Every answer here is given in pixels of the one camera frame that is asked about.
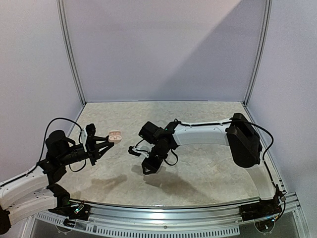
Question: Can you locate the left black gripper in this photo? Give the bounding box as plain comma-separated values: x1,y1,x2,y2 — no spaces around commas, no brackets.
58,136,113,166

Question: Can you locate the pink earbud charging case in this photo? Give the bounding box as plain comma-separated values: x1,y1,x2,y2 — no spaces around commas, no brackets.
108,130,122,144

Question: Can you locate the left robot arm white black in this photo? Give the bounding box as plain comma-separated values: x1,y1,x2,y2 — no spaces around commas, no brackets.
0,124,122,234

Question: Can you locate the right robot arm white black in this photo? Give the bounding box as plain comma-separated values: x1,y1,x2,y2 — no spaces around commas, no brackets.
128,113,286,223

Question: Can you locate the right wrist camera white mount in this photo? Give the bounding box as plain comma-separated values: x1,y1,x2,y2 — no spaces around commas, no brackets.
128,146,150,158

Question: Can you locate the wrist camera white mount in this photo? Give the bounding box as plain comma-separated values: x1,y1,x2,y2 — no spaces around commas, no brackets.
128,146,150,158
79,123,96,152

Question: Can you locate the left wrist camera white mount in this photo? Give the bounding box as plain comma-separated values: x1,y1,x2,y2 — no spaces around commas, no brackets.
79,123,96,152

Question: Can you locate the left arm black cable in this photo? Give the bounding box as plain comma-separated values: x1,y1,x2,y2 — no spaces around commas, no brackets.
37,117,84,167

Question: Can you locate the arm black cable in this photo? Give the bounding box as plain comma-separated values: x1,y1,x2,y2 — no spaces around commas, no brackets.
37,117,84,167
178,119,285,199

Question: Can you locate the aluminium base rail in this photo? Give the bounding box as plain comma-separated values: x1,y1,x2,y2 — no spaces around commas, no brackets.
24,193,309,238

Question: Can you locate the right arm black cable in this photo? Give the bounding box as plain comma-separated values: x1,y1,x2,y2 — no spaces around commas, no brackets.
178,119,285,199

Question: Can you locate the left aluminium corner post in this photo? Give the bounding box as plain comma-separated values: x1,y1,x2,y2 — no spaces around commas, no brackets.
56,0,87,107

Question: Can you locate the aluminium corner post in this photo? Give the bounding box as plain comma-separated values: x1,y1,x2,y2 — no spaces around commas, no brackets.
242,0,273,106
56,0,87,107

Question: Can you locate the right aluminium corner post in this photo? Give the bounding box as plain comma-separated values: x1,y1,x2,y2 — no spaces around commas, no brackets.
242,0,273,106

